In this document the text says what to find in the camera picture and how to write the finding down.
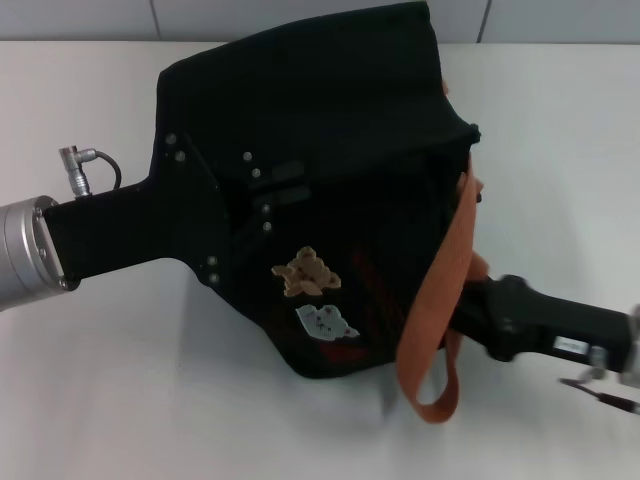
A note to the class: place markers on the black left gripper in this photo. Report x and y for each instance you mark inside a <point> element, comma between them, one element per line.
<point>150,225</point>

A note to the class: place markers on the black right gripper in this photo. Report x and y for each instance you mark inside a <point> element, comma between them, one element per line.
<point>550,320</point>

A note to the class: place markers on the black food bag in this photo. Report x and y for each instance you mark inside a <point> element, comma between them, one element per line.
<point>325,125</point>

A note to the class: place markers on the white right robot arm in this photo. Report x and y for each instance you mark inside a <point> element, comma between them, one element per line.
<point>634,345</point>

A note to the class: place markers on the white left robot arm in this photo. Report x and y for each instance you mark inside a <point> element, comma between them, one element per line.
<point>25,250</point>

